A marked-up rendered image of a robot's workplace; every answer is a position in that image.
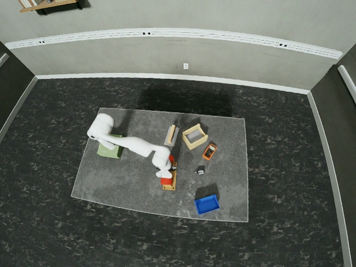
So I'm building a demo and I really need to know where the orange handheld multimeter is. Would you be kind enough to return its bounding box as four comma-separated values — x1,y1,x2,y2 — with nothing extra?
203,144,217,160

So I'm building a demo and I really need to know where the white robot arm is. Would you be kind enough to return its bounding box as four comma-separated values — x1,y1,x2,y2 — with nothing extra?
87,113,172,178

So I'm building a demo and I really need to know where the blue box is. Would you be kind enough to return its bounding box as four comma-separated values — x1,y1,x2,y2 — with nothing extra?
195,195,220,215

